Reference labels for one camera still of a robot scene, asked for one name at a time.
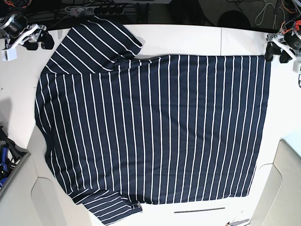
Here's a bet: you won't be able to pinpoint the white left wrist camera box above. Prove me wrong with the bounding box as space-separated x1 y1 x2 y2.
293 60 301 74

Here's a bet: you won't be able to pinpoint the metal scissors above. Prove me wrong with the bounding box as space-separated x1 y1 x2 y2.
225 219 250 226

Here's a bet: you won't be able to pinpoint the black round stool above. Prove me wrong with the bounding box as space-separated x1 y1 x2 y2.
217 10 251 29

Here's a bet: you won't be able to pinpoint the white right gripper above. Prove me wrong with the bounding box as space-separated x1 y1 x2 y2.
9 24 55 51

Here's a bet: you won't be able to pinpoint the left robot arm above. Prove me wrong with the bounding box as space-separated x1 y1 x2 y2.
264 20 301 64

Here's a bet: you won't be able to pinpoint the grey chair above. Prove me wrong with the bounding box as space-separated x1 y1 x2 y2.
0 153 95 226
249 136 301 226

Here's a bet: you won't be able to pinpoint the grey chair right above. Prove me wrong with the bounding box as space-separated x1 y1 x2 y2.
249 136 301 226

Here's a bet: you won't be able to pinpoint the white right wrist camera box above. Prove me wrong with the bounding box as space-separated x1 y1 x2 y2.
1 48 17 62

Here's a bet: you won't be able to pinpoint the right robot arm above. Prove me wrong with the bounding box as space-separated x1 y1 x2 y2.
0 14 55 51

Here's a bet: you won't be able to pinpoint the grey chair left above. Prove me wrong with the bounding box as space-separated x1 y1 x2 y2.
0 153 95 226

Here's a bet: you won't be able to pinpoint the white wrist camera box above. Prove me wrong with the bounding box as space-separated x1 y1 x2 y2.
293 60 301 74
1 48 17 62

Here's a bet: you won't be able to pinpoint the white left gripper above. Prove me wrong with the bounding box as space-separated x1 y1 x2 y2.
265 32 301 64

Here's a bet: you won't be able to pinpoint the navy white-striped T-shirt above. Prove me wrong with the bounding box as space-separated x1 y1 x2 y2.
35 17 271 225

